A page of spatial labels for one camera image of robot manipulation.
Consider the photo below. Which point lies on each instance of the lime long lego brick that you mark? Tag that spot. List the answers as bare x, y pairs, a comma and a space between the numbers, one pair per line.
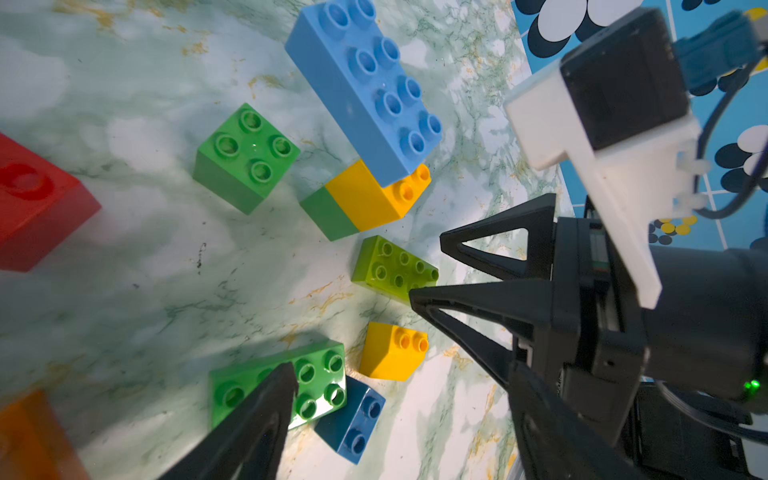
390, 270

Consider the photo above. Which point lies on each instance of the green square lego brick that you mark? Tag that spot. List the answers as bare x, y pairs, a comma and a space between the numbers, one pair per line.
244, 159

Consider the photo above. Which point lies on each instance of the yellow square lego brick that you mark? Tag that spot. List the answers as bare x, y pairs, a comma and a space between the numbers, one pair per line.
367, 204

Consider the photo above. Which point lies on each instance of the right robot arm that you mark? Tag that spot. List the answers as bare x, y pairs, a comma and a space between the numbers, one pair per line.
706, 374

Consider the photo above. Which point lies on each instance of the small blue lego brick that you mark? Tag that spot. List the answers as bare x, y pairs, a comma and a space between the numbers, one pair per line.
348, 430

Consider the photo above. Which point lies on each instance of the yellow lego brick centre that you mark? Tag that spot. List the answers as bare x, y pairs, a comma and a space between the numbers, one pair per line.
392, 352

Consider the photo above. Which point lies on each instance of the green long lego brick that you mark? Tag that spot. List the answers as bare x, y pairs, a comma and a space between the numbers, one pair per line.
320, 374

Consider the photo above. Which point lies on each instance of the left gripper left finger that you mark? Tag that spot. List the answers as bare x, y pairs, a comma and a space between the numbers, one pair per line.
249, 442

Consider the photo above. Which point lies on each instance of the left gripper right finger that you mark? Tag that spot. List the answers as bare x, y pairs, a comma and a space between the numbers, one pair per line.
554, 442

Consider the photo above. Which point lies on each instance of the light blue long lego brick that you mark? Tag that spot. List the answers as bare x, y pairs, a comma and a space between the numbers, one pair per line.
356, 72

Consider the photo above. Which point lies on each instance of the red square lego brick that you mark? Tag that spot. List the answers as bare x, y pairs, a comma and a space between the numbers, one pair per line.
41, 205

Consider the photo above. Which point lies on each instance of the orange long lego brick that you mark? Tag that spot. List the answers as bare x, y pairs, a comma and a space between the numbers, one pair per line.
33, 443

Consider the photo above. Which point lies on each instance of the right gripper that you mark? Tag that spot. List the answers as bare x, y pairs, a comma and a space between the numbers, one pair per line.
582, 333

